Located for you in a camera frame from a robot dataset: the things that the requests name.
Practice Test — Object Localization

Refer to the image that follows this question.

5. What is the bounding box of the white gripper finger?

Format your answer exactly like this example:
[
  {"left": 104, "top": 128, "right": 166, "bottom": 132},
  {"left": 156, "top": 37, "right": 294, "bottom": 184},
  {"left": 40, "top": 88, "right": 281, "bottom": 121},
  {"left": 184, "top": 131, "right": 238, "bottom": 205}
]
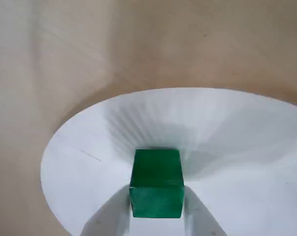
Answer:
[
  {"left": 183, "top": 186, "right": 228, "bottom": 236},
  {"left": 80, "top": 184, "right": 132, "bottom": 236}
]

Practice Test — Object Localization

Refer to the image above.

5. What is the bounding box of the green cube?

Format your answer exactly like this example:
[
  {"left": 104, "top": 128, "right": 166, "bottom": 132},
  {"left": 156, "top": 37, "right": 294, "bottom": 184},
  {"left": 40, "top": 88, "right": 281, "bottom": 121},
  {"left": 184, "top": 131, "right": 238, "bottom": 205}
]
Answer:
[{"left": 129, "top": 148, "right": 186, "bottom": 219}]

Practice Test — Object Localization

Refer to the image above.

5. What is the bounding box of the white paper plate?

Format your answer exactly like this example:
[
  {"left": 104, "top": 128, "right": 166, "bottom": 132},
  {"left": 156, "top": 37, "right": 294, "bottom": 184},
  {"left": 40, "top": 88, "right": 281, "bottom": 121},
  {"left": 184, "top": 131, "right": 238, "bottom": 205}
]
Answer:
[{"left": 40, "top": 88, "right": 297, "bottom": 236}]

